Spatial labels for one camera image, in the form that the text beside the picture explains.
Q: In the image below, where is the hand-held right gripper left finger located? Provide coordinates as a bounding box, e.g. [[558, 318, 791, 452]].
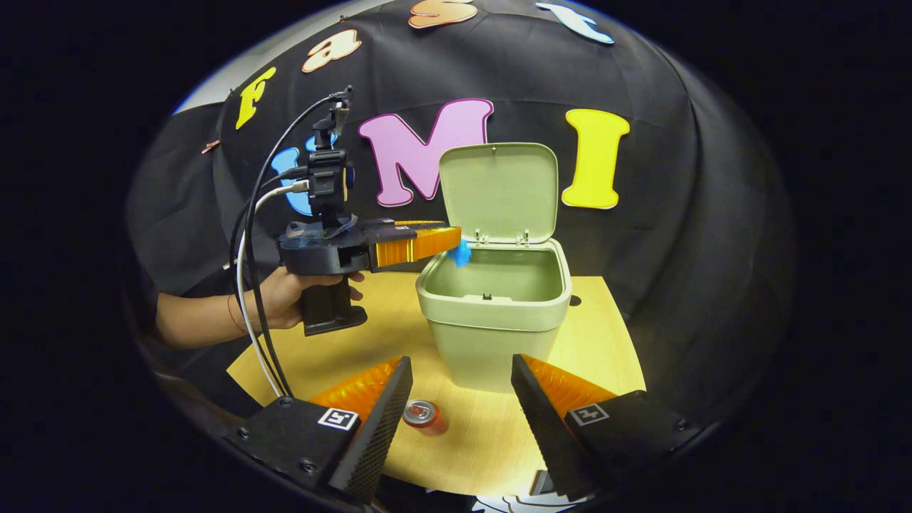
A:
[[239, 356, 414, 505]]

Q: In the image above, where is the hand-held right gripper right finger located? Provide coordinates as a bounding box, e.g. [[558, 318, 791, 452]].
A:
[[510, 353, 703, 501]]

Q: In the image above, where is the red pop can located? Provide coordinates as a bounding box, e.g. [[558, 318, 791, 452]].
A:
[[402, 399, 450, 437]]

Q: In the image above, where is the pale green desktop garbage bin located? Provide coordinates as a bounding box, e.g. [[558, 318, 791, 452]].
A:
[[415, 142, 573, 394]]

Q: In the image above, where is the wooden desktop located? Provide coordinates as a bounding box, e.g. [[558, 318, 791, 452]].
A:
[[227, 271, 648, 498]]

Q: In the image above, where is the black backdrop cloth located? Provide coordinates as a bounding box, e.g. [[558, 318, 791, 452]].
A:
[[125, 0, 795, 428]]

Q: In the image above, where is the long white cable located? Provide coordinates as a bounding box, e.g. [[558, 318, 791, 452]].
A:
[[235, 182, 311, 398]]

